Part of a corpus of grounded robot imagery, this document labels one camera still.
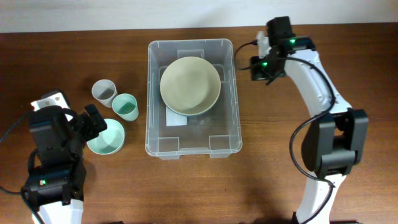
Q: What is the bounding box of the mint green small bowl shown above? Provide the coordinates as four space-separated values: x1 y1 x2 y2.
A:
87 118 125 155

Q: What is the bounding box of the mint green plastic cup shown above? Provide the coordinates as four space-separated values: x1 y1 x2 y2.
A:
112 93 139 121

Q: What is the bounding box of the grey plastic cup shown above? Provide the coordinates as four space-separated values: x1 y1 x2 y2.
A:
91 79 118 108

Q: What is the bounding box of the dark blue bowl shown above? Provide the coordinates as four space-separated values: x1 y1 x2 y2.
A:
161 94 220 116

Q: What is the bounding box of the cream bowl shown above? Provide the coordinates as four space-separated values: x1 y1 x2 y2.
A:
160 57 221 116

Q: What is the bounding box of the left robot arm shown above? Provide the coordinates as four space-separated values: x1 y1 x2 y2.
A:
21 105 107 223

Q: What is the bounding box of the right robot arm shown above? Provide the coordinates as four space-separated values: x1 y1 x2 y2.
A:
145 16 369 223

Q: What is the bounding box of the white label in container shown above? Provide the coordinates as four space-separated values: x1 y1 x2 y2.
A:
165 107 187 126

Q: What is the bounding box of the clear plastic storage container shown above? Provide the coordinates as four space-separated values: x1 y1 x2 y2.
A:
145 39 243 160

